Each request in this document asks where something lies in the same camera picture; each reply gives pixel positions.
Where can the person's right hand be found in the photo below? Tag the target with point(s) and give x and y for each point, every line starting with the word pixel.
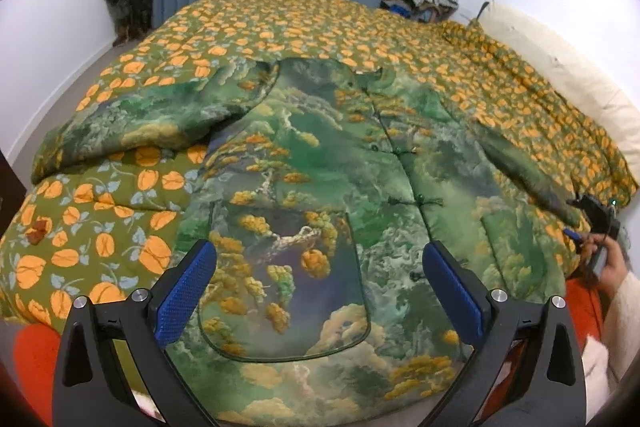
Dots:
pixel 609 263

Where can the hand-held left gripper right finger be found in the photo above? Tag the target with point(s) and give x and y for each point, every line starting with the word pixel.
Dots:
pixel 454 293

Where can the orange red cloth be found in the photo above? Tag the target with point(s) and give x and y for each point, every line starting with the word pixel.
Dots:
pixel 32 369
pixel 582 312

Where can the olive quilt with orange print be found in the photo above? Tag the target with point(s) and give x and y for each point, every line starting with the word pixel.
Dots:
pixel 125 227

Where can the green landscape print padded jacket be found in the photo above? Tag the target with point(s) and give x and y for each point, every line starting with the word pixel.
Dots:
pixel 320 187

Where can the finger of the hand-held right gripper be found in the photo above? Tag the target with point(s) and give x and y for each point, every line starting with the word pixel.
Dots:
pixel 573 235

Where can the cream pillow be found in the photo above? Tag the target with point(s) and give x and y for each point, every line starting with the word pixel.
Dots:
pixel 565 62

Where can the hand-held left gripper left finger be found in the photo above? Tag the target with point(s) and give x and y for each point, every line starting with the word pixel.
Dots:
pixel 184 294

